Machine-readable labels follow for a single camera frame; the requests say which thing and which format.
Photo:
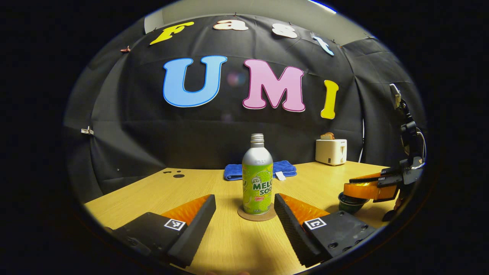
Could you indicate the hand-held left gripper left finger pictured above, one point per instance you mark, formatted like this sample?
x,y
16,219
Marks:
x,y
195,229

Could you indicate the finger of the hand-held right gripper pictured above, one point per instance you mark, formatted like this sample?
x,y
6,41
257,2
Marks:
x,y
382,176
359,190

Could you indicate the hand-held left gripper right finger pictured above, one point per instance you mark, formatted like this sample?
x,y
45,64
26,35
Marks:
x,y
294,233

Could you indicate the blue ceramic teacup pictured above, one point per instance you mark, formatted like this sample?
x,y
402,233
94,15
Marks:
x,y
351,206

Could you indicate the round brown coaster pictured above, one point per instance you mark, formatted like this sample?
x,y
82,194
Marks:
x,y
244,215

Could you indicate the silver green label water bottle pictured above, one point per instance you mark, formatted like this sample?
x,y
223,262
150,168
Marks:
x,y
258,179

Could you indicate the white toaster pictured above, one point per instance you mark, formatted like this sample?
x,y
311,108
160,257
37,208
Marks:
x,y
330,152

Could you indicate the bread slice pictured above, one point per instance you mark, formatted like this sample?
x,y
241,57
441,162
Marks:
x,y
327,136

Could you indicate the blue folded towel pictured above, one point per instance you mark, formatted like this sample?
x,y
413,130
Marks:
x,y
233,172

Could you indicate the black backdrop cloth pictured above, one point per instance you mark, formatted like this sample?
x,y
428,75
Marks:
x,y
153,126

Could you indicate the silver backdrop clip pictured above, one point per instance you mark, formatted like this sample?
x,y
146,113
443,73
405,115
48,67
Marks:
x,y
87,131

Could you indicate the red backdrop clip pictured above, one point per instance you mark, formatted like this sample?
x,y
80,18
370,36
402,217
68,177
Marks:
x,y
125,49

